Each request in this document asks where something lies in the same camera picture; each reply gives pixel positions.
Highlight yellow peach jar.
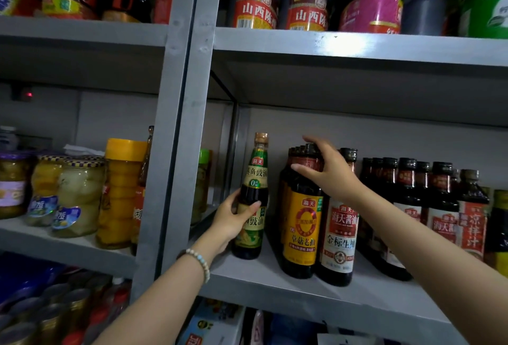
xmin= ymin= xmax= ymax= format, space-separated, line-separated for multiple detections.
xmin=25 ymin=154 xmax=67 ymax=227

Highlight pale pear jar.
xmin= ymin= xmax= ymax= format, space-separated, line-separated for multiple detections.
xmin=51 ymin=156 xmax=106 ymax=238

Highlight green label soy sauce bottle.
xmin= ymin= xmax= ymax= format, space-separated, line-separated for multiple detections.
xmin=232 ymin=132 xmax=270 ymax=261

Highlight purple lid pickle jar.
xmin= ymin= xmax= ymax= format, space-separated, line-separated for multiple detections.
xmin=0 ymin=150 xmax=35 ymax=221

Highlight white blue carton box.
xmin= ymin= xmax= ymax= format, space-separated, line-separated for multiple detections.
xmin=176 ymin=297 xmax=247 ymax=345

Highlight black device with red light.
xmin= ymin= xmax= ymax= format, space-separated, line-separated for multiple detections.
xmin=10 ymin=84 xmax=35 ymax=102

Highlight grey metal shelf rack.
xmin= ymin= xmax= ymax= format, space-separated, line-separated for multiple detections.
xmin=0 ymin=0 xmax=508 ymax=345

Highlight row of dark sauce bottles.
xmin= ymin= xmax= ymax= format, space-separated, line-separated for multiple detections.
xmin=356 ymin=157 xmax=461 ymax=282

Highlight red label dressing bottle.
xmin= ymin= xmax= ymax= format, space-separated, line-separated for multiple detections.
xmin=456 ymin=169 xmax=491 ymax=263

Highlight green lid jar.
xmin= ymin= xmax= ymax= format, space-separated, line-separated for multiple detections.
xmin=191 ymin=149 xmax=212 ymax=226

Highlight person's left forearm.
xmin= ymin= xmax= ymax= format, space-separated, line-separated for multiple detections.
xmin=93 ymin=242 xmax=223 ymax=345

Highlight blue plastic bag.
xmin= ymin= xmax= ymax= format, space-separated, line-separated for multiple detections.
xmin=0 ymin=253 xmax=60 ymax=311

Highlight yellow label dark sauce bottle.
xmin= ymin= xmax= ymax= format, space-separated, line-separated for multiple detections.
xmin=280 ymin=142 xmax=325 ymax=280

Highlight white red label sauce bottle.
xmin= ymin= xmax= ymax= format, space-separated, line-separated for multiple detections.
xmin=316 ymin=148 xmax=360 ymax=287

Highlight person's right forearm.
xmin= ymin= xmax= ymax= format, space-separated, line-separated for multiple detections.
xmin=349 ymin=186 xmax=508 ymax=345

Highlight person's right hand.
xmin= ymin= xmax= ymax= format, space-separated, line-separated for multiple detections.
xmin=291 ymin=136 xmax=364 ymax=203

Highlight pale bead bracelet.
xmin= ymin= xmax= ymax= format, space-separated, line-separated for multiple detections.
xmin=177 ymin=248 xmax=211 ymax=284

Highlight group of metal cans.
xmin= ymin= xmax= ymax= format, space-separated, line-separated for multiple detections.
xmin=0 ymin=271 xmax=132 ymax=345

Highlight pink bottle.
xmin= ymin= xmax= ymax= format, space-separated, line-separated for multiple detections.
xmin=249 ymin=309 xmax=266 ymax=345

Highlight person's left hand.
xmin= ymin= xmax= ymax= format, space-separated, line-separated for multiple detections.
xmin=198 ymin=189 xmax=263 ymax=256

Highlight tall yellow lid fruit jar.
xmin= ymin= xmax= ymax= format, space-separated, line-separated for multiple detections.
xmin=96 ymin=138 xmax=148 ymax=250

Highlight white crumpled paper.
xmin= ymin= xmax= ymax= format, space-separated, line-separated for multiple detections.
xmin=63 ymin=144 xmax=106 ymax=158

